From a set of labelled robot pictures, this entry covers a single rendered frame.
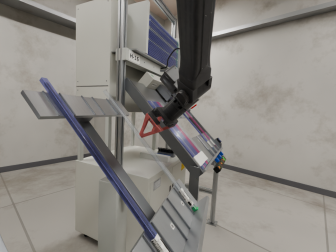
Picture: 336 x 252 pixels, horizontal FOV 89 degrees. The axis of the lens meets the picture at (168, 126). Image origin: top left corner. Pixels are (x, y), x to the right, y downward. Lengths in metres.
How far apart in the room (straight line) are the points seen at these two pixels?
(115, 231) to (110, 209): 0.06
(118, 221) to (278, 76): 3.00
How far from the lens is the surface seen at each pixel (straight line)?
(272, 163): 3.24
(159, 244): 0.41
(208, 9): 0.33
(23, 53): 3.50
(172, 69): 0.52
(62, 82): 3.57
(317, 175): 3.22
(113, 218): 0.56
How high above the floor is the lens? 1.04
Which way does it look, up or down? 5 degrees down
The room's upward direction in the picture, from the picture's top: 3 degrees clockwise
